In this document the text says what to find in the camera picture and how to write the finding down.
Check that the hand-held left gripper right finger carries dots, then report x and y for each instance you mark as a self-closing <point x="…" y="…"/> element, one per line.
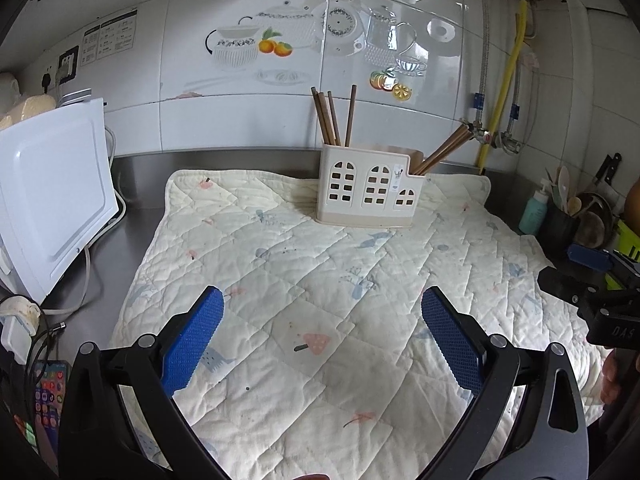
<point x="450" y="345"/>

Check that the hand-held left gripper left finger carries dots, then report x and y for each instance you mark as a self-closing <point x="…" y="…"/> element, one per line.
<point x="195" y="345"/>

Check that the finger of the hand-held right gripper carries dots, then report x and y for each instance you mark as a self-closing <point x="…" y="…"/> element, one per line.
<point x="560" y="284"/>
<point x="590" y="258"/>

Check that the white house-shaped utensil holder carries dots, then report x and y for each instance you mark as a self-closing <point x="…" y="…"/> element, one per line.
<point x="365" y="190"/>

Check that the person's right hand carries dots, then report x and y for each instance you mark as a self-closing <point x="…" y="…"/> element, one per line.
<point x="610" y="382"/>

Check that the metal pan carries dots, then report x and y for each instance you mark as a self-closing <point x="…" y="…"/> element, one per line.
<point x="595" y="225"/>

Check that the black utensil pot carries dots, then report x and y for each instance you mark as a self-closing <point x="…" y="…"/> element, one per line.
<point x="560" y="230"/>

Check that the green plastic rack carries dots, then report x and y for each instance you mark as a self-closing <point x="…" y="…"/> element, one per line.
<point x="627" y="240"/>

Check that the wooden spoon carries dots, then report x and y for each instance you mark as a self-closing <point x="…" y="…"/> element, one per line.
<point x="575" y="207"/>

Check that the teal pump bottle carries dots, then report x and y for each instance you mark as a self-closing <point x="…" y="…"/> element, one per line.
<point x="532" y="215"/>

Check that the wooden cutting board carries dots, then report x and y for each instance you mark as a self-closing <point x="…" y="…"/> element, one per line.
<point x="634" y="197"/>

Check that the pale spatula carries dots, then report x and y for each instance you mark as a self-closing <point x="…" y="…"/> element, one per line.
<point x="563" y="185"/>

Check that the cream quilted mat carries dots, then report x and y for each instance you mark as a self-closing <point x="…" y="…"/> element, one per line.
<point x="310" y="280"/>

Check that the smartphone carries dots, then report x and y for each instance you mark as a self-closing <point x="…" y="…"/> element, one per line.
<point x="49" y="400"/>

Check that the metal pipe valve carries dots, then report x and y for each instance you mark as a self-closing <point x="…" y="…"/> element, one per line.
<point x="482" y="135"/>

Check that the blue pipe clip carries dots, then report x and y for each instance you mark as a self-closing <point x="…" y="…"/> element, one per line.
<point x="478" y="101"/>
<point x="515" y="111"/>

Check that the white power strip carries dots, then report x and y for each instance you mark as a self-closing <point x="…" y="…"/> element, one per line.
<point x="17" y="325"/>

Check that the white microwave oven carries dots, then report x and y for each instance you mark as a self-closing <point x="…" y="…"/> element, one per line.
<point x="55" y="190"/>

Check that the cream plastic bag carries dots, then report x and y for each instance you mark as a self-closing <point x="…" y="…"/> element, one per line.
<point x="25" y="107"/>

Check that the black wall socket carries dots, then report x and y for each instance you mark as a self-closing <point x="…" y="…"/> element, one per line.
<point x="68" y="62"/>

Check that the wall notice stickers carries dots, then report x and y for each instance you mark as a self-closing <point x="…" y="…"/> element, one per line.
<point x="107" y="35"/>

